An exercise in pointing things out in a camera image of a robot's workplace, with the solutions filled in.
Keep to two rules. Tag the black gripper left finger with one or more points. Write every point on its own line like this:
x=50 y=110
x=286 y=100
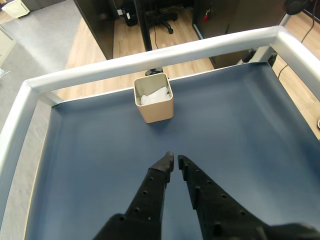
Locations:
x=147 y=200

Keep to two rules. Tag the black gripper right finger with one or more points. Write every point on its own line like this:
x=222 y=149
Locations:
x=215 y=212

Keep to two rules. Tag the beige square box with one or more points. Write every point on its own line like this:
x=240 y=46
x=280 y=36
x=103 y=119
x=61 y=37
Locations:
x=156 y=112

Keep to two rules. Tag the cardboard box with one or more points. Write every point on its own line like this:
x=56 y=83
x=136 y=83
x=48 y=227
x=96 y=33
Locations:
x=17 y=8

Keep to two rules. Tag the dark blue-grey mat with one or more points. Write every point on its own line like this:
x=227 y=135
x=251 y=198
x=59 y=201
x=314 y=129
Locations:
x=225 y=112

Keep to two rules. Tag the white crumpled cloth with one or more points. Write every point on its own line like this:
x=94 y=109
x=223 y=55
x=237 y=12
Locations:
x=153 y=97

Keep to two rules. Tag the black clamp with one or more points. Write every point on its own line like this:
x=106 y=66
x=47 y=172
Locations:
x=153 y=71

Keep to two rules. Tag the black vertical pole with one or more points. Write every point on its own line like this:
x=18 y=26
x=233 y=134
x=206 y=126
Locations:
x=143 y=25

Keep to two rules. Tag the dark desk panel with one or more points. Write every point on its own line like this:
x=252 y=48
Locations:
x=100 y=25

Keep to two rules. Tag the black office chair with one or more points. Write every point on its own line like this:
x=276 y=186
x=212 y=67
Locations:
x=162 y=18

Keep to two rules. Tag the black waste bin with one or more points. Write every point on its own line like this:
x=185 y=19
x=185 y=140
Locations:
x=130 y=15

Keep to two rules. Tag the grey filing cabinet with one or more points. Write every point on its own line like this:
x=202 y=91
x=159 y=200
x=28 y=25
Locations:
x=5 y=45

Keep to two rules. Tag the white table rail frame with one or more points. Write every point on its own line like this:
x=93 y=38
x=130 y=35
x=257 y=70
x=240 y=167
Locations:
x=150 y=56

